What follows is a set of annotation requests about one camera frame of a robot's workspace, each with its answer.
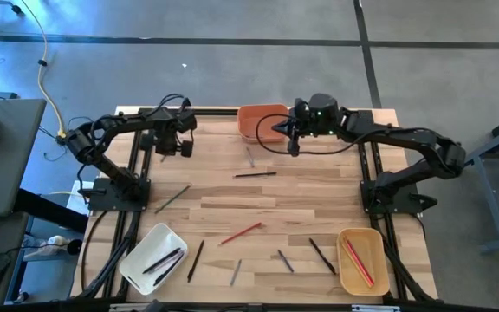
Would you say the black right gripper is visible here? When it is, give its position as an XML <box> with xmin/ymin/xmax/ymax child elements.
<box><xmin>271</xmin><ymin>97</ymin><xmax>318</xmax><ymax>136</ymax></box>

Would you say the grey crayon with white lettering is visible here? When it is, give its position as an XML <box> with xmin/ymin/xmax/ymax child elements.
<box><xmin>230</xmin><ymin>258</ymin><xmax>243</xmax><ymax>288</ymax></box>

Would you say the black pencil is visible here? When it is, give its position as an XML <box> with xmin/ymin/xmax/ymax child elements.
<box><xmin>308</xmin><ymin>237</ymin><xmax>338</xmax><ymax>276</ymax></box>

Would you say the white paper sheet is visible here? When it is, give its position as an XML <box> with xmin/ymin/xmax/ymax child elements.
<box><xmin>65</xmin><ymin>179</ymin><xmax>95</xmax><ymax>216</ymax></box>

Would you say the black pen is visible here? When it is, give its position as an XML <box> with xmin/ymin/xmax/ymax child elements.
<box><xmin>186</xmin><ymin>239</ymin><xmax>205</xmax><ymax>284</ymax></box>
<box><xmin>233</xmin><ymin>171</ymin><xmax>278</xmax><ymax>179</ymax></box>
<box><xmin>152</xmin><ymin>250</ymin><xmax>186</xmax><ymax>288</ymax></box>
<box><xmin>141</xmin><ymin>247</ymin><xmax>182</xmax><ymax>276</ymax></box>

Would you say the clear purple pen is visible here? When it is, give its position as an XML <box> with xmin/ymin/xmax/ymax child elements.
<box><xmin>156</xmin><ymin>250</ymin><xmax>185</xmax><ymax>273</ymax></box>

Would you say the orange plastic bin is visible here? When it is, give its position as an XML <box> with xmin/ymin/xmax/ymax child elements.
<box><xmin>237</xmin><ymin>103</ymin><xmax>289</xmax><ymax>144</ymax></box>

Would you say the white plastic bin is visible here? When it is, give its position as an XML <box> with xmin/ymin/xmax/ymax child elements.
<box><xmin>118</xmin><ymin>222</ymin><xmax>189</xmax><ymax>296</ymax></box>

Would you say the black aluminium table frame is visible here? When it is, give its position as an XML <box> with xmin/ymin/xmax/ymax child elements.
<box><xmin>72</xmin><ymin>106</ymin><xmax>440</xmax><ymax>304</ymax></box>

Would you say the green pencil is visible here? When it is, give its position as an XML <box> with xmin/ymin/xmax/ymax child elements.
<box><xmin>154</xmin><ymin>184</ymin><xmax>192</xmax><ymax>215</ymax></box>

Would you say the white plastic device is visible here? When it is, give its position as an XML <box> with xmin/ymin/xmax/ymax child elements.
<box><xmin>23</xmin><ymin>234</ymin><xmax>72</xmax><ymax>257</ymax></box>

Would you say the red pencil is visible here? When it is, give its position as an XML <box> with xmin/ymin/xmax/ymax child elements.
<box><xmin>345</xmin><ymin>238</ymin><xmax>375</xmax><ymax>286</ymax></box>
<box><xmin>217</xmin><ymin>222</ymin><xmax>263</xmax><ymax>247</ymax></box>

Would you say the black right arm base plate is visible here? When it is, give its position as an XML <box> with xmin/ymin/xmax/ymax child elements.
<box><xmin>359</xmin><ymin>179</ymin><xmax>440</xmax><ymax>217</ymax></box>

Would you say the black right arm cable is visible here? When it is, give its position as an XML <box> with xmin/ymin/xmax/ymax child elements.
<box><xmin>255</xmin><ymin>113</ymin><xmax>363</xmax><ymax>156</ymax></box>

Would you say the grey desk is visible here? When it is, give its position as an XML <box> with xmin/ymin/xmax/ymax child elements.
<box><xmin>0</xmin><ymin>97</ymin><xmax>48</xmax><ymax>219</ymax></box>

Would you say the yellow pencil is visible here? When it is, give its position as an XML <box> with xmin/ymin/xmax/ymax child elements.
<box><xmin>340</xmin><ymin>240</ymin><xmax>371</xmax><ymax>288</ymax></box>

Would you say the blue grey metal table frame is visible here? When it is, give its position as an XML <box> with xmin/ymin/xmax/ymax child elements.
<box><xmin>463</xmin><ymin>107</ymin><xmax>499</xmax><ymax>256</ymax></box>

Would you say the silver metal bracket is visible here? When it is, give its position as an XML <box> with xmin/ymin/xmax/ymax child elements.
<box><xmin>109</xmin><ymin>302</ymin><xmax>146</xmax><ymax>311</ymax></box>
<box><xmin>351</xmin><ymin>304</ymin><xmax>401</xmax><ymax>312</ymax></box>

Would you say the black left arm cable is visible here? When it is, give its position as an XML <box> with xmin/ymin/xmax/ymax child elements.
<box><xmin>156</xmin><ymin>92</ymin><xmax>192</xmax><ymax>116</ymax></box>

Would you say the yellow floor cable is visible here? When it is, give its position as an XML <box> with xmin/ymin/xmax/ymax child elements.
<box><xmin>18</xmin><ymin>0</ymin><xmax>68</xmax><ymax>138</ymax></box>

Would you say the blue crayon with white lettering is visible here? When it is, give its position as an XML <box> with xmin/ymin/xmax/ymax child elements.
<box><xmin>276</xmin><ymin>249</ymin><xmax>295</xmax><ymax>274</ymax></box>

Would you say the black desk leg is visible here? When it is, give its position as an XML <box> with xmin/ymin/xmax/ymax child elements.
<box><xmin>13</xmin><ymin>187</ymin><xmax>90</xmax><ymax>235</ymax></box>

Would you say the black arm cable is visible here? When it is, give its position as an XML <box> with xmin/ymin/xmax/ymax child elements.
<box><xmin>255</xmin><ymin>113</ymin><xmax>363</xmax><ymax>156</ymax></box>
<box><xmin>156</xmin><ymin>92</ymin><xmax>192</xmax><ymax>116</ymax></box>

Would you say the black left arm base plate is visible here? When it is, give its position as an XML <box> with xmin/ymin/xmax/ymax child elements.
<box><xmin>87</xmin><ymin>176</ymin><xmax>152</xmax><ymax>213</ymax></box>

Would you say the yellow plastic bin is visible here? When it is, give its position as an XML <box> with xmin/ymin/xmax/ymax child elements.
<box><xmin>335</xmin><ymin>227</ymin><xmax>392</xmax><ymax>297</ymax></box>

